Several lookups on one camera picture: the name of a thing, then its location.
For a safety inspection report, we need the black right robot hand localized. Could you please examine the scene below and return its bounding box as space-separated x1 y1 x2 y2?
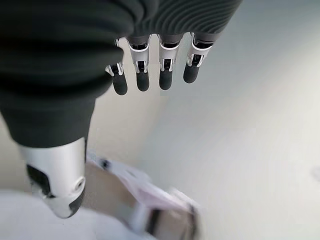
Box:
0 0 243 220

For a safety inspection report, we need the white medical cart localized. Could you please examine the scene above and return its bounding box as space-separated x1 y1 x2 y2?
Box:
0 148 203 240

